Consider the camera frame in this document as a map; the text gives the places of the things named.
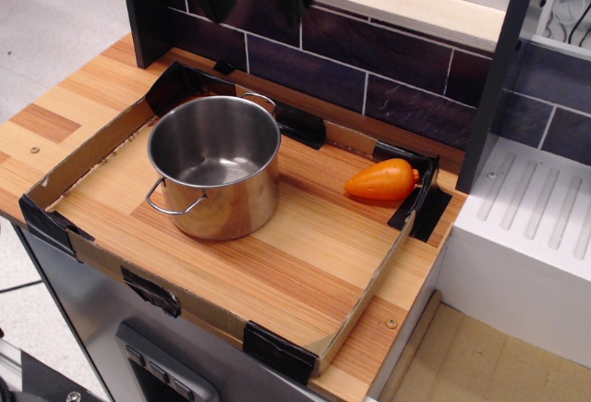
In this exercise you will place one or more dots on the stainless steel pot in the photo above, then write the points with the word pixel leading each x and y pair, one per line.
pixel 218 162

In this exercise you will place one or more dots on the orange plastic lid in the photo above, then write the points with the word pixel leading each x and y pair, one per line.
pixel 196 97

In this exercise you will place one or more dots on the light wooden shelf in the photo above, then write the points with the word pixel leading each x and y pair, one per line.
pixel 457 21

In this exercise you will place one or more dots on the orange plastic toy carrot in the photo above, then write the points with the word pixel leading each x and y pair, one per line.
pixel 389 180

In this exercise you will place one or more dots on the white ridged drainboard sink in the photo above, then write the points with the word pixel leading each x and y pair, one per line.
pixel 518 258

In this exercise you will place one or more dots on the grey oven control panel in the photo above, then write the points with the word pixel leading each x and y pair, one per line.
pixel 160 376

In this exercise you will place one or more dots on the dark grey left post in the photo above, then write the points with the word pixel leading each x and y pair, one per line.
pixel 150 29

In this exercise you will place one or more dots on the dark grey post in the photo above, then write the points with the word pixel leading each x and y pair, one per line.
pixel 150 29
pixel 520 22

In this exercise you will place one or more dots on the dark grey right post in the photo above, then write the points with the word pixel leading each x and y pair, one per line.
pixel 520 22

